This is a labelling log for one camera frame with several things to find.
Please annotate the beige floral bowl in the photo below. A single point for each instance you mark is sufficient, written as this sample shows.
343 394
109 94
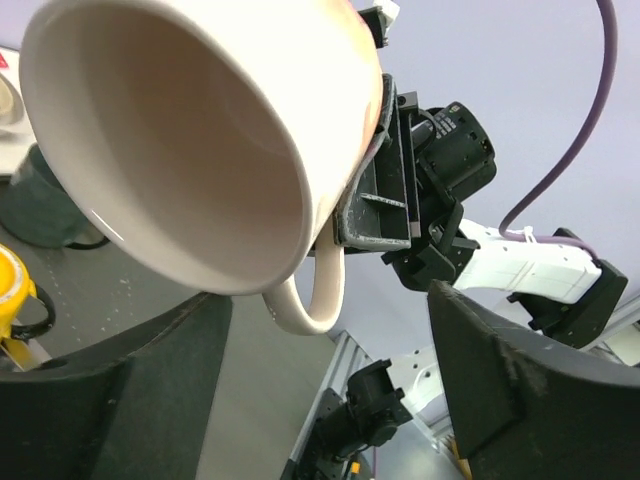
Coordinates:
13 117

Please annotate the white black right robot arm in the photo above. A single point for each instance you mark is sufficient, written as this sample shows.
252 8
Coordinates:
568 294

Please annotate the orange yellow mug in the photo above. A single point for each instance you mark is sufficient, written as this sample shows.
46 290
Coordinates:
17 287

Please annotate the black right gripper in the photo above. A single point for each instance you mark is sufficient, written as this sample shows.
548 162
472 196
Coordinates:
406 196

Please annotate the dark grey green mug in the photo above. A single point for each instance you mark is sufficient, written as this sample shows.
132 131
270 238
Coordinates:
37 210

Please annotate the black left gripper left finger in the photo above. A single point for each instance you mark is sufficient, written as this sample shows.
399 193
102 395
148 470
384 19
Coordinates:
133 406

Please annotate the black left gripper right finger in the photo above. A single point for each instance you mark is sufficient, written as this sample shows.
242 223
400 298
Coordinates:
524 406

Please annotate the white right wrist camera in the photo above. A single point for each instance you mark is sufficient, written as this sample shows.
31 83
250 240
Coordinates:
379 18

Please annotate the pink white mug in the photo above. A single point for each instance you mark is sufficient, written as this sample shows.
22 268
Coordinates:
210 140

